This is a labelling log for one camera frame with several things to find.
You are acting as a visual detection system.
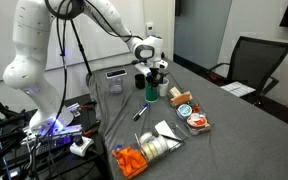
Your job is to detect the orange lidded round container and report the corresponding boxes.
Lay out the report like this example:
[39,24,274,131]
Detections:
[186,113,207,129]

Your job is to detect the blue black marker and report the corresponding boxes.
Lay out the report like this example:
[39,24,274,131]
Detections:
[132,103,148,121]

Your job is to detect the white wall thermostat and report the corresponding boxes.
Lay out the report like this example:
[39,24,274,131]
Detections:
[146,22,155,36]

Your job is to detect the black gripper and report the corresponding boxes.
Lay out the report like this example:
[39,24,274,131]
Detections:
[146,68,166,92]

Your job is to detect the orange cloth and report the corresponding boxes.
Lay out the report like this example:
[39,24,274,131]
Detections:
[112,147,148,179]

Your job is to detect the white paper cup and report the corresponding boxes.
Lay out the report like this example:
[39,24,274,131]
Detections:
[158,78,169,97]

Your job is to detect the black camera tripod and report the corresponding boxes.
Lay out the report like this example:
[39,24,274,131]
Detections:
[70,20,92,86]

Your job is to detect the black office chair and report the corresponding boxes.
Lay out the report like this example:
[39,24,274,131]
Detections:
[207,35,288,101]

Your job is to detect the black white tablet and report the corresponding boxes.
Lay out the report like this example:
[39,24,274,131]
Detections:
[106,69,127,79]

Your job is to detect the papers on chair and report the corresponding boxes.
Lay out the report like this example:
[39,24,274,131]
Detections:
[222,82,255,97]

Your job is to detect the grey tablecloth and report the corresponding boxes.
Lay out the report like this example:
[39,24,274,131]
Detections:
[90,62,288,180]

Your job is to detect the green plastic cup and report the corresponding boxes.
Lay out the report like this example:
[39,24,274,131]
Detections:
[145,88,159,103]

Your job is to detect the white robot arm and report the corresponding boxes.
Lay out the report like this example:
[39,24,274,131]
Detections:
[3,0,168,131]

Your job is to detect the purple folded umbrella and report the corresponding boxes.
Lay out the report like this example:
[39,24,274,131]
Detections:
[131,60,139,65]

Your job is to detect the white paper sheet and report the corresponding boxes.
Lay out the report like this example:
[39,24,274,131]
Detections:
[155,120,180,149]

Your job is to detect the white emergency stop button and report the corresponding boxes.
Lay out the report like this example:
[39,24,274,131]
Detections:
[70,135,94,157]

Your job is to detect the clear plastic box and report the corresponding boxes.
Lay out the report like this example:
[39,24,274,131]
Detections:
[109,77,123,94]

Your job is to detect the black mug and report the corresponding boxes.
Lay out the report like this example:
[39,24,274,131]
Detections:
[135,74,145,89]

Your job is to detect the clear tray with snacks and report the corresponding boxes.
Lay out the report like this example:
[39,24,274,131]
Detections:
[167,87,212,135]

